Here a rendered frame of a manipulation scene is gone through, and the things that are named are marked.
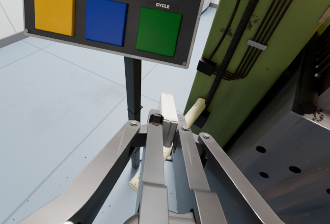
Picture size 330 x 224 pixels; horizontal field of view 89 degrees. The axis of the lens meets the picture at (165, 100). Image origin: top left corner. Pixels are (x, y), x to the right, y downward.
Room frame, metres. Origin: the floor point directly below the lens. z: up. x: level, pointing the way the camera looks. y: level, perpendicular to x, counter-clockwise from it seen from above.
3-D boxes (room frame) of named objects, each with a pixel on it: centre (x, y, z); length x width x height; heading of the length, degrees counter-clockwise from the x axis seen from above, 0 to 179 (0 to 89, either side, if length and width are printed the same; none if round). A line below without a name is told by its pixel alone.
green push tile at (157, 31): (0.30, 0.03, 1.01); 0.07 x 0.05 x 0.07; 87
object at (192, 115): (0.33, -0.06, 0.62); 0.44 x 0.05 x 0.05; 152
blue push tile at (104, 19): (0.31, 0.13, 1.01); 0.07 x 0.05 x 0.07; 87
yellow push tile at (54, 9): (0.31, 0.23, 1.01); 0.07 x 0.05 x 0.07; 87
